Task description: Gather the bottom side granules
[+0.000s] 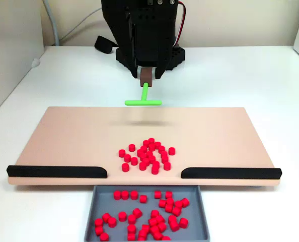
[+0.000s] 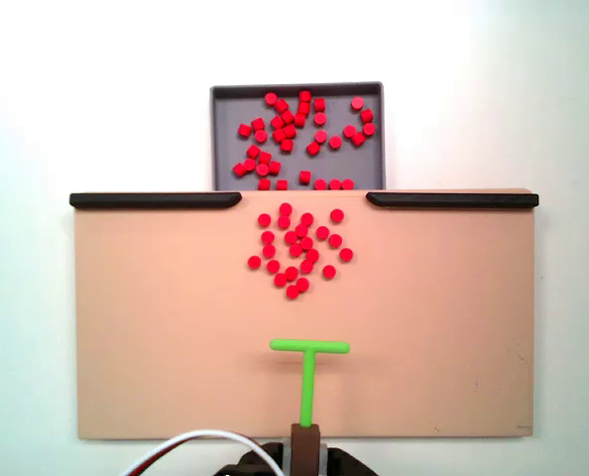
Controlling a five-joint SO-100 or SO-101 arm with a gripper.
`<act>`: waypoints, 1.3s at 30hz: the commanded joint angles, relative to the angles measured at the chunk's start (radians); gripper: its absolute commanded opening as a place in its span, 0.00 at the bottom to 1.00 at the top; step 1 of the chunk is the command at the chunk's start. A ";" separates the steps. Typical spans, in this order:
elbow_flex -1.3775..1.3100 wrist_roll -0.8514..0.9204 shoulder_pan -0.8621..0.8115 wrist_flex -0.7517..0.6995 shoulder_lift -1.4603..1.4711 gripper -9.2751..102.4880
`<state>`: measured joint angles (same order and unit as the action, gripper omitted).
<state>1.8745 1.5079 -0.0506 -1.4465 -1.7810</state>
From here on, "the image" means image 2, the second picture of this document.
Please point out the grey shallow tray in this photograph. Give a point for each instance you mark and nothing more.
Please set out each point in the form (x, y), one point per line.
(225, 149)

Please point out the red cylindrical granule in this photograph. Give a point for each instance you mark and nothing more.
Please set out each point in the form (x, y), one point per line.
(337, 215)
(304, 177)
(306, 243)
(278, 135)
(322, 231)
(319, 118)
(335, 241)
(245, 130)
(307, 266)
(295, 249)
(269, 250)
(335, 142)
(285, 208)
(264, 184)
(301, 230)
(307, 219)
(347, 184)
(253, 151)
(274, 167)
(260, 136)
(320, 185)
(255, 262)
(249, 164)
(366, 116)
(286, 145)
(369, 129)
(300, 120)
(318, 104)
(288, 117)
(268, 237)
(304, 95)
(273, 266)
(262, 169)
(346, 254)
(302, 284)
(281, 105)
(289, 131)
(284, 221)
(281, 185)
(276, 122)
(290, 237)
(329, 271)
(303, 108)
(358, 139)
(357, 103)
(313, 255)
(264, 219)
(265, 158)
(313, 148)
(270, 98)
(320, 136)
(258, 124)
(292, 291)
(280, 280)
(349, 131)
(238, 169)
(291, 273)
(335, 184)

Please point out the black edge rail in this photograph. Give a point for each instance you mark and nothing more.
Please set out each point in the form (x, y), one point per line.
(448, 200)
(151, 201)

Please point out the beige flat board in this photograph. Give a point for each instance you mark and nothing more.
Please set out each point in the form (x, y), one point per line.
(151, 322)

